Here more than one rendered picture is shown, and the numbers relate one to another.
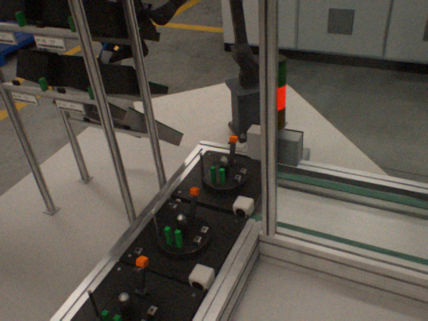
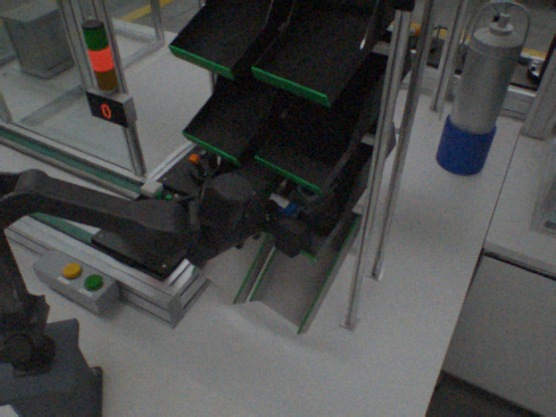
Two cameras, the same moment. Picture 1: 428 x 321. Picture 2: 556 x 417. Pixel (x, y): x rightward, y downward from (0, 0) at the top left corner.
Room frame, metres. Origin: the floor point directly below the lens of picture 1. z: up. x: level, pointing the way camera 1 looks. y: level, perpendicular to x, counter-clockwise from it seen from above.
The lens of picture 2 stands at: (1.88, 0.28, 1.86)
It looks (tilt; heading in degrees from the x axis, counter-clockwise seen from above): 43 degrees down; 181
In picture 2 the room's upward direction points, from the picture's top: straight up
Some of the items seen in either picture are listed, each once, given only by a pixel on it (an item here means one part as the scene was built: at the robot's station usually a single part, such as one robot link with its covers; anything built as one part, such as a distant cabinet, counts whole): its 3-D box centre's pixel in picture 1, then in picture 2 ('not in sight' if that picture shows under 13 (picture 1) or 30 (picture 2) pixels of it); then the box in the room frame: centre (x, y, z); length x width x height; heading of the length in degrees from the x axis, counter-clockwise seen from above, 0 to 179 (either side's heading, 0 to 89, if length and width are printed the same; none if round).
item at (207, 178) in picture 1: (225, 176); not in sight; (1.00, -0.03, 0.98); 0.14 x 0.14 x 0.02
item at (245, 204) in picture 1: (243, 207); (152, 191); (0.87, -0.07, 0.97); 0.05 x 0.05 x 0.04; 62
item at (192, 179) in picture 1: (225, 181); (158, 227); (1.00, -0.03, 0.96); 0.24 x 0.24 x 0.02; 62
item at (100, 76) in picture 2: not in sight; (105, 76); (0.81, -0.14, 1.28); 0.05 x 0.05 x 0.05
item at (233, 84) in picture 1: (250, 108); (52, 384); (1.43, -0.16, 0.96); 0.15 x 0.15 x 0.20; 14
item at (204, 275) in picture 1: (182, 226); (212, 158); (0.78, 0.09, 1.01); 0.24 x 0.24 x 0.13; 62
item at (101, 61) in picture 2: not in sight; (100, 57); (0.81, -0.14, 1.33); 0.05 x 0.05 x 0.05
